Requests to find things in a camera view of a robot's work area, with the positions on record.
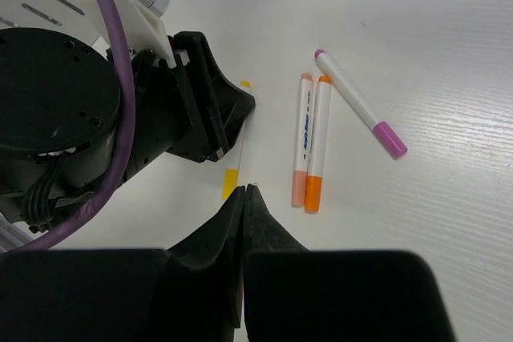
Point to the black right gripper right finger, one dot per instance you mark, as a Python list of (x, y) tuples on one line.
[(275, 270)]

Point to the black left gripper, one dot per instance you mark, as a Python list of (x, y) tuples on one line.
[(192, 110)]

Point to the orange capped white marker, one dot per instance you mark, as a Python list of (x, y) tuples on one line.
[(319, 137)]

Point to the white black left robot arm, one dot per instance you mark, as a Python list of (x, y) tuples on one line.
[(61, 104)]

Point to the pink capped white marker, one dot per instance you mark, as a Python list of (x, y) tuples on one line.
[(380, 128)]

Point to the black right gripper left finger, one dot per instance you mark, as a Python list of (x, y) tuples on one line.
[(207, 268)]

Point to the yellow capped white marker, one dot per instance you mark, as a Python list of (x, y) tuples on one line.
[(232, 171)]

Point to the peach capped white marker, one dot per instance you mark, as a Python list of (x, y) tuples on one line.
[(302, 139)]

